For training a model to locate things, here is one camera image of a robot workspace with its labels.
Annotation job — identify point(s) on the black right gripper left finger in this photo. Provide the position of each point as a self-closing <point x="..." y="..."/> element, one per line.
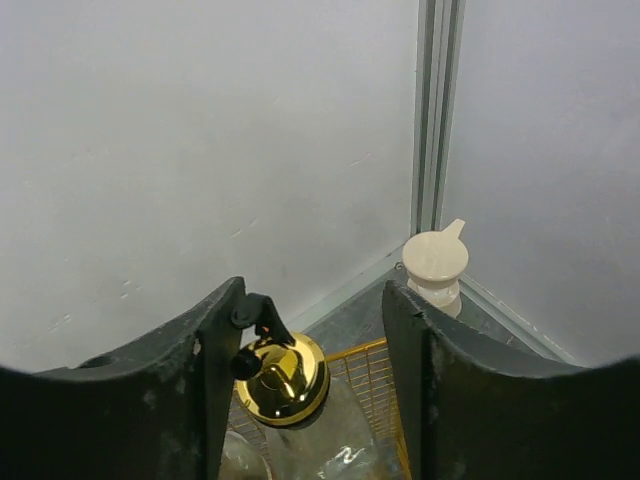
<point x="154" y="408"/>

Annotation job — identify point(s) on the yellow wire basket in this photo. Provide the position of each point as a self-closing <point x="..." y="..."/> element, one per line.
<point x="355" y="432"/>

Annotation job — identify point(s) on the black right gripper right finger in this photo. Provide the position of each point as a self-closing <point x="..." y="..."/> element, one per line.
<point x="472" y="407"/>

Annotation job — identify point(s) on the cream pump soap bottle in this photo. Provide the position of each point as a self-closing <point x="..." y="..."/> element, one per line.
<point x="434" y="262"/>

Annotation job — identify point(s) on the glass oil bottle gold spout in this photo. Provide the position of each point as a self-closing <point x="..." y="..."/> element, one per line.
<point x="241" y="460"/>

